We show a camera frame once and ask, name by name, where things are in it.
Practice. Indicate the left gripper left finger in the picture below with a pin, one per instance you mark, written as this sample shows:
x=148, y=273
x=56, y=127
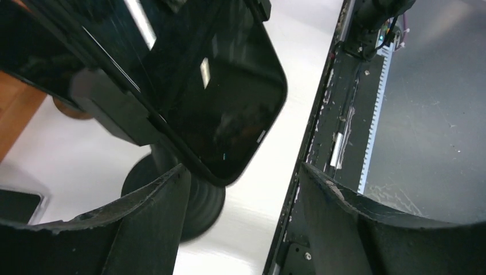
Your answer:
x=91, y=243

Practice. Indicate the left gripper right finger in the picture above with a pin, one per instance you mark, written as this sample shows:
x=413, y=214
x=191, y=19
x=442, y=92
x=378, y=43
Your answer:
x=350, y=233

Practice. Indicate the black clamp stand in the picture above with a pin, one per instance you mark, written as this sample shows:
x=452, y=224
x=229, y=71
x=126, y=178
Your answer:
x=179, y=206

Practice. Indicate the black phone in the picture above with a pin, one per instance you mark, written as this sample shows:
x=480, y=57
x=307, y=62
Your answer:
x=201, y=76

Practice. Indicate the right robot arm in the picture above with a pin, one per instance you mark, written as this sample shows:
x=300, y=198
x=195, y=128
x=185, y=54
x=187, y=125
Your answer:
x=372, y=26

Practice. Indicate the phone with clear case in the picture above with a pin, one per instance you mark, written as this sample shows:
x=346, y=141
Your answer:
x=22, y=206

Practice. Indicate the round wooden phone stand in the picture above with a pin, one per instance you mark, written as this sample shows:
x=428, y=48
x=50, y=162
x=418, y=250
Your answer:
x=70, y=111

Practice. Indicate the orange compartment tray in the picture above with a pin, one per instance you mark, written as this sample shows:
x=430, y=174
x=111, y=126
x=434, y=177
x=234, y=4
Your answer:
x=19, y=103

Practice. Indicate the white slotted cable duct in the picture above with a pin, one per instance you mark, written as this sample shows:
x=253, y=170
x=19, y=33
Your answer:
x=386, y=53

